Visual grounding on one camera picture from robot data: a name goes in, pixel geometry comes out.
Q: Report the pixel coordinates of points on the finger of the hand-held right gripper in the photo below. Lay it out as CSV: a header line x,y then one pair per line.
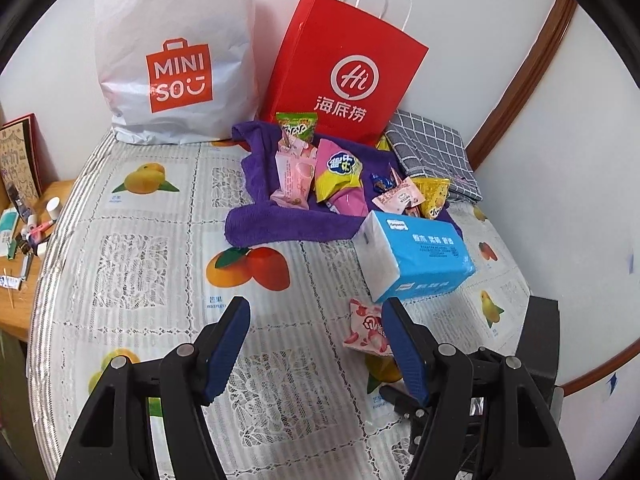
x,y
397,400

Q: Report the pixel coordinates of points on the pale pink wafer packet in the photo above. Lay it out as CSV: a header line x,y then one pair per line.
x,y
295,175

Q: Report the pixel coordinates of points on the brown wooden frame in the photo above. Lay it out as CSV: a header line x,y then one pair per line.
x,y
525,85

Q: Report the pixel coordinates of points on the teal and white box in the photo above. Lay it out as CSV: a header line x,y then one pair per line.
x,y
9,227

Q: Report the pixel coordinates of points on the blue candy wrapper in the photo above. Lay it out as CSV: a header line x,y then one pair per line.
x,y
382,180

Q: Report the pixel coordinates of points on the pink tube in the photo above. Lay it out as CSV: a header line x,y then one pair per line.
x,y
41,228

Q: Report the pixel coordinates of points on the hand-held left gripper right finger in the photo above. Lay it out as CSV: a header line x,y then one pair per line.
x,y
406,352

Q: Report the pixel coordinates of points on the white plastic bag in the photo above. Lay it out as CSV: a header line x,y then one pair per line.
x,y
175,20

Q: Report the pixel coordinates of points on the small pink snack packet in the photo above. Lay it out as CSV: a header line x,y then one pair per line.
x,y
400,195

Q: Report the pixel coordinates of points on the purple towel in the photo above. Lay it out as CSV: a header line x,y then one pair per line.
x,y
280,220

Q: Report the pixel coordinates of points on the green snack packet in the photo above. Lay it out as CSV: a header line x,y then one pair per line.
x,y
297,127

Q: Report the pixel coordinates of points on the pink strawberry snack packet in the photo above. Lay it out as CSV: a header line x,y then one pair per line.
x,y
365,330

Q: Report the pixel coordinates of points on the grey checked cloth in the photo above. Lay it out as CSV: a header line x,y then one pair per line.
x,y
425,145

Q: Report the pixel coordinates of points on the blue tissue pack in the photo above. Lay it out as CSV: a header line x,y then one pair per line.
x,y
425,255

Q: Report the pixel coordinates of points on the pink and yellow snack packet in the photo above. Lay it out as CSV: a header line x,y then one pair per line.
x,y
340,170

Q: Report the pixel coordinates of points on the small white bottle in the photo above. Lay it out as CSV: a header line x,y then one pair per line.
x,y
51,206

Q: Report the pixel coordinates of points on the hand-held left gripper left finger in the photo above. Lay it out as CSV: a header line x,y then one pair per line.
x,y
225,345

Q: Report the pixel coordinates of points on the red paper bag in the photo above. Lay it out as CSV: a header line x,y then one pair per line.
x,y
320,50

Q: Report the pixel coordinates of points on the light wooden desk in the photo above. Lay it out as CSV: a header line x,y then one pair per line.
x,y
30,310

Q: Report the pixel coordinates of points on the white and blue tube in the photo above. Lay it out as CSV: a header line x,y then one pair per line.
x,y
10,282

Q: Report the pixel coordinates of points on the patterned brown picture frame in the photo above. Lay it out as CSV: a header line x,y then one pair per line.
x,y
20,160

